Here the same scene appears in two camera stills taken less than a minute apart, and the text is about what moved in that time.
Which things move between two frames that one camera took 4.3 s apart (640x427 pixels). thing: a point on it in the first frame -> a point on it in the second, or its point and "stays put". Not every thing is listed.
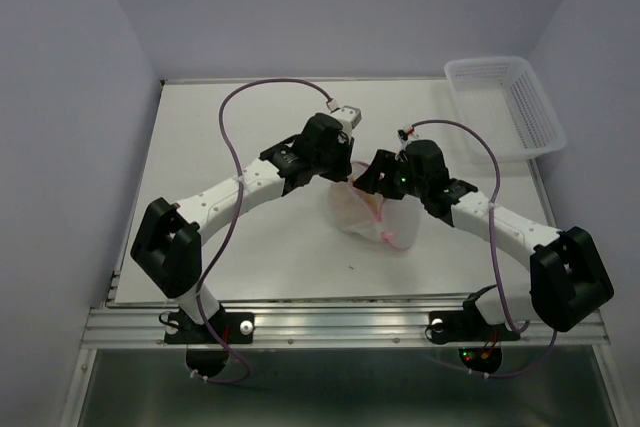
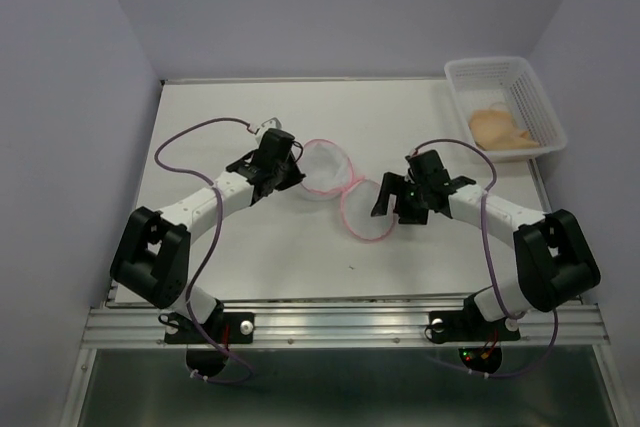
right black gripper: [382, 162] -> [406, 215]
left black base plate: [233, 327] stays put
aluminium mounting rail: [309, 326] stays put
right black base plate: [468, 325] stays put
